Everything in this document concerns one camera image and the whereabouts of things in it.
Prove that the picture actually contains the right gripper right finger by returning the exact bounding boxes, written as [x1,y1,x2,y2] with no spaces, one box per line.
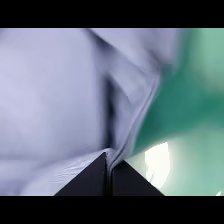
[111,159,165,197]

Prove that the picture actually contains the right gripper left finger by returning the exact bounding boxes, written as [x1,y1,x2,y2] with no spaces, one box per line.
[54,151,108,197]

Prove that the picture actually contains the pale lilac shirt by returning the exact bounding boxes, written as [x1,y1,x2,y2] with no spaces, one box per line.
[0,27,185,197]

